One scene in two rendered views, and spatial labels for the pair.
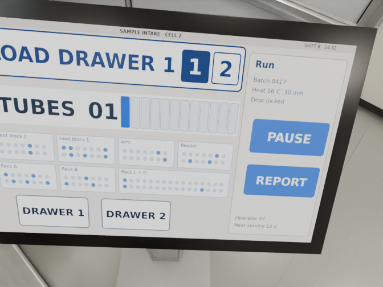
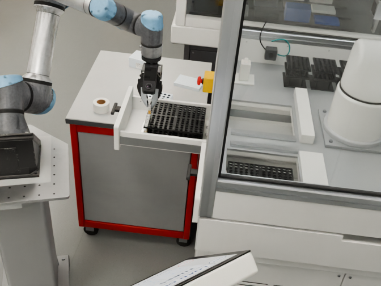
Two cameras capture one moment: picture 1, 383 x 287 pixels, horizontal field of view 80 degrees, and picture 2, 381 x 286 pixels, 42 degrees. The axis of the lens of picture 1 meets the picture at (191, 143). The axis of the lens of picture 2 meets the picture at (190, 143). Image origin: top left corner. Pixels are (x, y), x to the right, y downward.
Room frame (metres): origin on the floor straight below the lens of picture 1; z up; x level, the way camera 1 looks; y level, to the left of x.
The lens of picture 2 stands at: (0.74, -0.16, 1.99)
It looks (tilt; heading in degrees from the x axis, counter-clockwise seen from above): 38 degrees down; 148
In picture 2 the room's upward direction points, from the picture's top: 5 degrees clockwise
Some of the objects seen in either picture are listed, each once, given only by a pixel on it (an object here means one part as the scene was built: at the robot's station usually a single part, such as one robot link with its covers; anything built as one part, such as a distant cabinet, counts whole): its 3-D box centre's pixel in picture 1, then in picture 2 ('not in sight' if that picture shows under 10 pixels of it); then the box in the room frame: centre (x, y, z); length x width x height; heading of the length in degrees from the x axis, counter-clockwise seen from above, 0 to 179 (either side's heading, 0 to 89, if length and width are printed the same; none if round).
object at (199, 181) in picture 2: not in sight; (199, 180); (-0.29, 0.53, 0.87); 0.29 x 0.02 x 0.11; 146
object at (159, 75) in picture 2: not in sight; (151, 68); (-0.69, 0.53, 1.09); 0.09 x 0.08 x 0.12; 146
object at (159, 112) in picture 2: not in sight; (175, 123); (-0.62, 0.60, 0.87); 0.22 x 0.18 x 0.06; 56
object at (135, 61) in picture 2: not in sight; (144, 61); (-1.25, 0.75, 0.79); 0.13 x 0.09 x 0.05; 40
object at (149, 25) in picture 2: not in sight; (151, 28); (-0.69, 0.52, 1.25); 0.09 x 0.08 x 0.11; 27
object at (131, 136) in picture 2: not in sight; (177, 125); (-0.62, 0.61, 0.86); 0.40 x 0.26 x 0.06; 56
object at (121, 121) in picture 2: not in sight; (124, 116); (-0.73, 0.44, 0.87); 0.29 x 0.02 x 0.11; 146
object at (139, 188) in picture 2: not in sight; (144, 151); (-1.06, 0.68, 0.38); 0.62 x 0.58 x 0.76; 146
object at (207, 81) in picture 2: not in sight; (207, 81); (-0.84, 0.87, 0.88); 0.07 x 0.05 x 0.07; 146
